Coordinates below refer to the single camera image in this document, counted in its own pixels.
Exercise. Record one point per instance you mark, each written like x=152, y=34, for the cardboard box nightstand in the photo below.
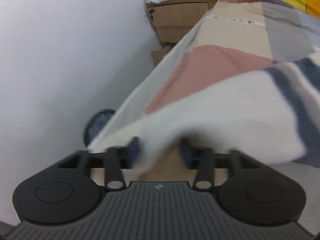
x=173, y=19

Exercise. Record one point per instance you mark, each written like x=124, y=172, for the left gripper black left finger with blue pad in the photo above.
x=73, y=187

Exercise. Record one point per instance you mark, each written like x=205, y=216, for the patchwork plaid bed cover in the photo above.
x=230, y=40

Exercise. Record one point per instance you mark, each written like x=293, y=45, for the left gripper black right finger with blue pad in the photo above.
x=245, y=188

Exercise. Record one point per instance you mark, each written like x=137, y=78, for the cream and blue fleece sweater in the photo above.
x=271, y=114

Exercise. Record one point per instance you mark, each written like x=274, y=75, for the dark round floor object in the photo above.
x=96, y=124

